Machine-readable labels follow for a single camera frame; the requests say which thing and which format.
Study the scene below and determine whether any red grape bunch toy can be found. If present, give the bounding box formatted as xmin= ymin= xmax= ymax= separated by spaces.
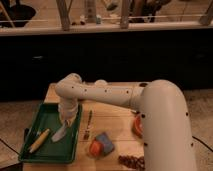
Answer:
xmin=118 ymin=155 xmax=145 ymax=171

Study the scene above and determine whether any green plastic tray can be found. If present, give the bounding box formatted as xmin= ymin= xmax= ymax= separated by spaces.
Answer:
xmin=18 ymin=103 xmax=82 ymax=164

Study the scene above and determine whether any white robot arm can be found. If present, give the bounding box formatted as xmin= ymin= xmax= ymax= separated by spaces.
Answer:
xmin=55 ymin=73 xmax=197 ymax=171

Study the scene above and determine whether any red orange bowl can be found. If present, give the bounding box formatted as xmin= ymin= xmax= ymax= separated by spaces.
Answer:
xmin=132 ymin=115 xmax=142 ymax=138

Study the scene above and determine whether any white round cup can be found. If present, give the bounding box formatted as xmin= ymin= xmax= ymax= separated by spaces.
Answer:
xmin=94 ymin=79 xmax=108 ymax=87

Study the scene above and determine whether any blue folded towel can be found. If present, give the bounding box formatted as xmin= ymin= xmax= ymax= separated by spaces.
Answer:
xmin=95 ymin=132 xmax=115 ymax=156

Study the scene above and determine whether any yellow corn cob toy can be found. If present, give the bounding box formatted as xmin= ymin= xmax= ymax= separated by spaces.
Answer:
xmin=29 ymin=129 xmax=50 ymax=153

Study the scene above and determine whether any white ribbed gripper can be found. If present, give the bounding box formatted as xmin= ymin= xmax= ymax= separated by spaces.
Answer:
xmin=51 ymin=98 xmax=78 ymax=142

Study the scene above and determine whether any orange toy fruit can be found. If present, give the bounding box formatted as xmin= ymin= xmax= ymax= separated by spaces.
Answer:
xmin=89 ymin=140 xmax=102 ymax=157

